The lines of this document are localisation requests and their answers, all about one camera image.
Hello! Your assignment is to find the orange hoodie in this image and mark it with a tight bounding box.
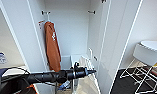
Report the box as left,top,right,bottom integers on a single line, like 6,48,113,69
43,21,62,73

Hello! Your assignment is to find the thin arm cable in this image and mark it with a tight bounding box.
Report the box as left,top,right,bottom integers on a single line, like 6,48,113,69
0,66,32,78

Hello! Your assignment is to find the white wardrobe shelf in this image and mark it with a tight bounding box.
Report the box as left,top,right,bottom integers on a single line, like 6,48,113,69
70,53,91,69

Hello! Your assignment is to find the orange folding stand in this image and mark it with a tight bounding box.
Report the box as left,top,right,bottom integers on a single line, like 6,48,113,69
26,83,39,94

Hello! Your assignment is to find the white shirt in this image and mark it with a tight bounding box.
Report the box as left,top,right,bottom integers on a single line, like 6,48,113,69
74,54,102,94

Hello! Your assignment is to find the white round table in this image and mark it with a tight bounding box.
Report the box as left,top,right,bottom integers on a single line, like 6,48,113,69
132,40,157,67

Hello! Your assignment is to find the white wire drying rack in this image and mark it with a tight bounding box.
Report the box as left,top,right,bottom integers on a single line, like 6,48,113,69
119,59,157,94

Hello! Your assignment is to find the white wardrobe cabinet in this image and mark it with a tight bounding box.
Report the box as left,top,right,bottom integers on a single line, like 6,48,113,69
27,0,110,94

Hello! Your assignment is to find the black wall hook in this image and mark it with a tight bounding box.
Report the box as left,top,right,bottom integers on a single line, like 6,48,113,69
87,10,96,15
41,10,52,16

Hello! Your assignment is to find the white flat board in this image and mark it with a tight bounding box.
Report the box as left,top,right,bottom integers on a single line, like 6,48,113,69
0,64,31,72

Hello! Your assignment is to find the white sign with orange header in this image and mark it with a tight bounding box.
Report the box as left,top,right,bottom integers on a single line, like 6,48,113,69
37,20,46,27

